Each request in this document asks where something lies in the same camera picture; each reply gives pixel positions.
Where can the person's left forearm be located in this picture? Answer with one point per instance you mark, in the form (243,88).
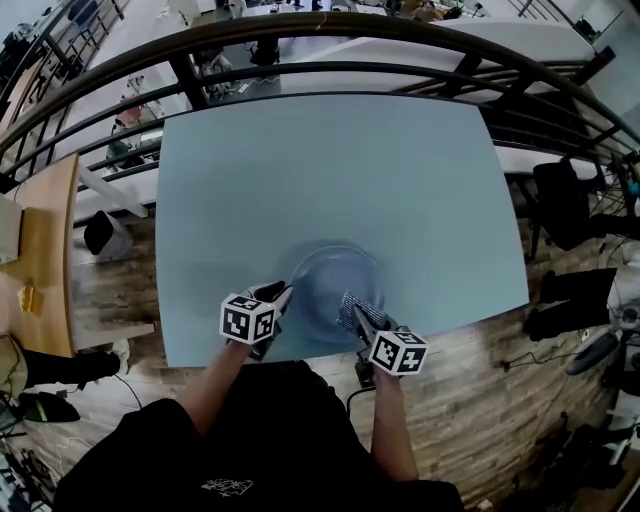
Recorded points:
(215,390)

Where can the black office chair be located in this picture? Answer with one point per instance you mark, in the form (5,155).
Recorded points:
(565,210)

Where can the grey bin with black bag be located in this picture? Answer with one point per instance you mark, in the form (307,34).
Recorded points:
(100,232)

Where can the white box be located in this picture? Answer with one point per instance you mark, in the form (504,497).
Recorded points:
(10,230)

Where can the tripod with equipment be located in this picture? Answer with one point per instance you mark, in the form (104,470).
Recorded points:
(625,185)

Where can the black curved metal railing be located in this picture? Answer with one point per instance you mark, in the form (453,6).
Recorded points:
(350,25)

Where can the yellow sponge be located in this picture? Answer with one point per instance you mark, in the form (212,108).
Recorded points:
(30,299)

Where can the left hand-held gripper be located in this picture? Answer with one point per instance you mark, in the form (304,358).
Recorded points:
(247,320)

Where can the wooden side table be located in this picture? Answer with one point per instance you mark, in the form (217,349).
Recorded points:
(55,240)

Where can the large pale blue plate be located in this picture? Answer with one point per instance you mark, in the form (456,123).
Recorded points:
(325,280)

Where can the person's right forearm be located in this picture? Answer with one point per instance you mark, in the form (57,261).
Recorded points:
(395,430)

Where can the person's black clothing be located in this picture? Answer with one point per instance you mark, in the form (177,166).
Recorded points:
(280,450)

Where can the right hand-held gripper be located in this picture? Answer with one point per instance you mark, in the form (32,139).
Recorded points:
(400,352)

